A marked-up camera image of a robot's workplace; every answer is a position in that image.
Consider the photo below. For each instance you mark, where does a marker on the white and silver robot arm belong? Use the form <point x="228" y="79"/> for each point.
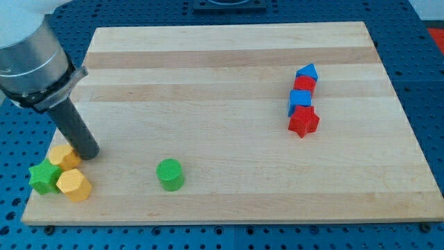
<point x="35" y="70"/>

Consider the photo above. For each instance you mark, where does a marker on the yellow hexagon block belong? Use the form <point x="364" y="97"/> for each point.
<point x="74" y="185"/>

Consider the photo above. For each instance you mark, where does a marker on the light wooden board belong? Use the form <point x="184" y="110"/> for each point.
<point x="215" y="98"/>

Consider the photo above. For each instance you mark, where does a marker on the green cylinder block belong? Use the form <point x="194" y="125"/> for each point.
<point x="169" y="173"/>

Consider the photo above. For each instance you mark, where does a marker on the blue cube block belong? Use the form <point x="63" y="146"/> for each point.
<point x="298" y="98"/>

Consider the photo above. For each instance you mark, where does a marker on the red star block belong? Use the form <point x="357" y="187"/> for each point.
<point x="304" y="120"/>

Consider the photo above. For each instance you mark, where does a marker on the red cylinder block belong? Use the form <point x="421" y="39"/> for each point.
<point x="305" y="83"/>

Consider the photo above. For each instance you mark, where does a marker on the blue pentagon block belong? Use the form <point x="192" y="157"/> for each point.
<point x="308" y="70"/>

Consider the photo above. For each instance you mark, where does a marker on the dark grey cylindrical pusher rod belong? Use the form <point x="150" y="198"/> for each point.
<point x="74" y="129"/>

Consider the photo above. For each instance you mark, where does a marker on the yellow heart block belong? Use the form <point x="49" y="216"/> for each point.
<point x="64" y="156"/>

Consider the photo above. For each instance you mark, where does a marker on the green star block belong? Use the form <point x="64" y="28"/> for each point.
<point x="44" y="177"/>

